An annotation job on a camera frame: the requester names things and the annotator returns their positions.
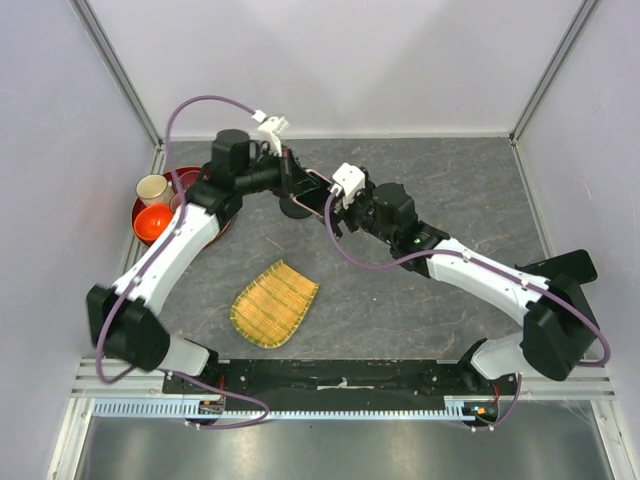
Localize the black round-base clamp phone stand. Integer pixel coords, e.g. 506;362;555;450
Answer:
279;197;313;220

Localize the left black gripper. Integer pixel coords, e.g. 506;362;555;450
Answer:
236;144;320;200

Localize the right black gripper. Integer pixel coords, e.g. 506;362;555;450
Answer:
319;181;397;245

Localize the woven bamboo tray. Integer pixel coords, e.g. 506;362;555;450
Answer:
230;260;319;349

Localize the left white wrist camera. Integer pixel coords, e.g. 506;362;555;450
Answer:
251;109;290;156

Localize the beige cup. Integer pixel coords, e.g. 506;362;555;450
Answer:
136;174;174;207

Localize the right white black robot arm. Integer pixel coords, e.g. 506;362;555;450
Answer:
323;164;611;394

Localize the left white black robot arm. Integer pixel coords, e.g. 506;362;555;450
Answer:
87;129;329;393

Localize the pink case smartphone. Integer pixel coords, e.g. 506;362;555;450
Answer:
293;169;332;218

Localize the small red lidded dish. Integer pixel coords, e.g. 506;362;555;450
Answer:
173;169;200;193

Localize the slotted cable duct rail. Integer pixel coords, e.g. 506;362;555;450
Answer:
92;389;496;422

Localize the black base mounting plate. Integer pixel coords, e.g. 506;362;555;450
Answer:
162;357;521;414

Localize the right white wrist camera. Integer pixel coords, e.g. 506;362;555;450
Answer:
330;163;366;209

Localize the orange bowl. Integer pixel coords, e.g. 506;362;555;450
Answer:
133;204;174;246

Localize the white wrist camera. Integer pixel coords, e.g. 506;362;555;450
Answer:
251;109;290;156
330;163;366;209

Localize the black smartphone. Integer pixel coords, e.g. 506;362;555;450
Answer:
515;249;598;285

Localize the red round lacquer tray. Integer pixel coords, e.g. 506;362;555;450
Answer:
130;166;236;249

